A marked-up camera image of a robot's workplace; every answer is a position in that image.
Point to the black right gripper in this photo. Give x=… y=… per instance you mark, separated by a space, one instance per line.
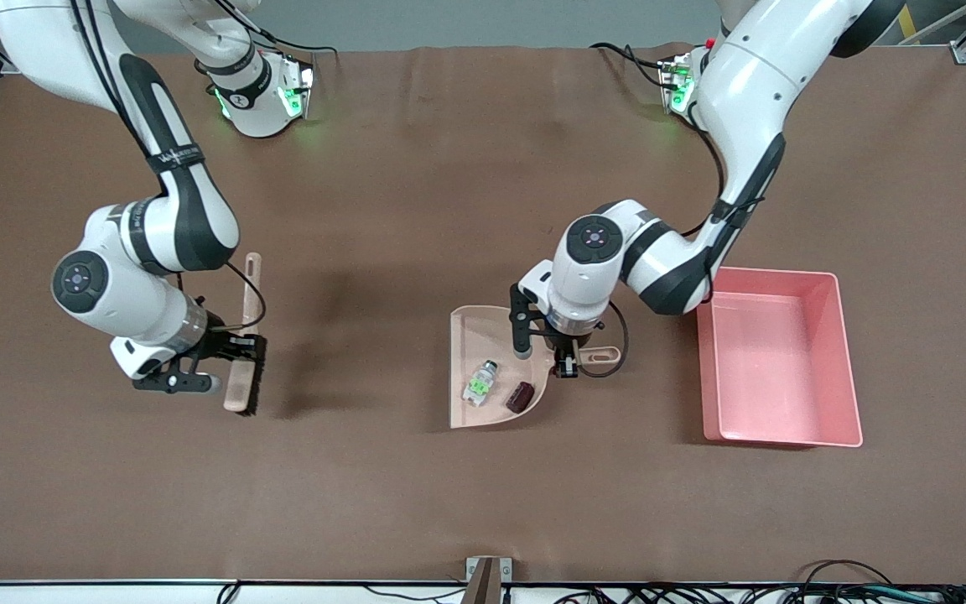
x=221 y=340

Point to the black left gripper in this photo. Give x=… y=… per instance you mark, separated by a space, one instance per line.
x=568 y=346

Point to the beige brush black bristles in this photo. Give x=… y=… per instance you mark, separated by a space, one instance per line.
x=240 y=382

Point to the dark brown capacitor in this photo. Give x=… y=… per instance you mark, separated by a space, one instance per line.
x=520 y=397

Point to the white electronic component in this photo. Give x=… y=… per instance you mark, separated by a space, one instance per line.
x=480 y=384

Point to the beige plastic dustpan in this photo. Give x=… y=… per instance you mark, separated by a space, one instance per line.
x=470 y=344

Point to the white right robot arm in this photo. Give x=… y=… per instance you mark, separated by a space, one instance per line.
x=173 y=218

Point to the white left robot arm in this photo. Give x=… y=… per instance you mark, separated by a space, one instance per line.
x=751 y=92

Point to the pink plastic bin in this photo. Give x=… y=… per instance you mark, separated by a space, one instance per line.
x=776 y=369

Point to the brown table cover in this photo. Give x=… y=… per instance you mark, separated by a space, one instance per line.
x=399 y=210

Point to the grey metal bracket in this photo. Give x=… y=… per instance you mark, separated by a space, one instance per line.
x=506 y=570

